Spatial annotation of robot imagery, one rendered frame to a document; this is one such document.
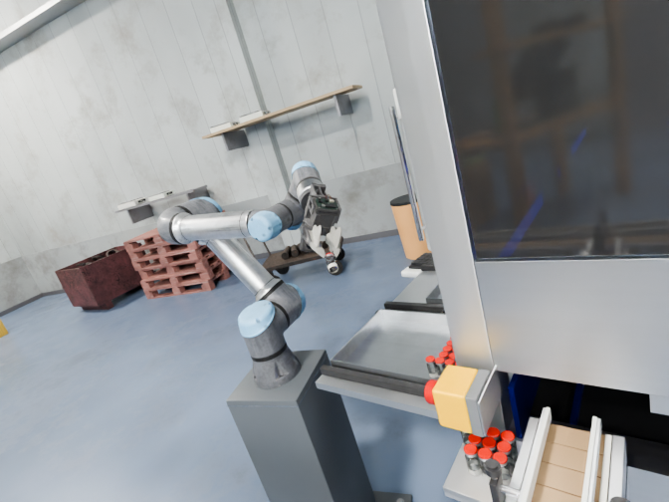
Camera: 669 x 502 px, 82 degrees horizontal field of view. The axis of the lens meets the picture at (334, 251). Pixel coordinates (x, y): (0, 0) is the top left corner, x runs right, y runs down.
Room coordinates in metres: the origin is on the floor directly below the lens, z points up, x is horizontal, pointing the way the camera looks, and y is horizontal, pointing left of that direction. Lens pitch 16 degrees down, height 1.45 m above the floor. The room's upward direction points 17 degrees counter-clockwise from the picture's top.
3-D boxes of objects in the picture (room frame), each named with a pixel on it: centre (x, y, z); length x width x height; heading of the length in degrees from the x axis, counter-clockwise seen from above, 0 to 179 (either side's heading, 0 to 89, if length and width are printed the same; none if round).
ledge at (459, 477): (0.48, -0.15, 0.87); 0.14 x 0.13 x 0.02; 48
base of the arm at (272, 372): (1.10, 0.29, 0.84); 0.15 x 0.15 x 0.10
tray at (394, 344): (0.86, -0.12, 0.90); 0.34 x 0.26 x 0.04; 48
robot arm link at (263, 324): (1.10, 0.28, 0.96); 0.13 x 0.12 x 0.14; 150
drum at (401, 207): (3.88, -0.88, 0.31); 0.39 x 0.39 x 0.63
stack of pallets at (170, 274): (5.42, 2.02, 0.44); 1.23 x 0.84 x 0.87; 66
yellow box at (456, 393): (0.52, -0.13, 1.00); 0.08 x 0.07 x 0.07; 48
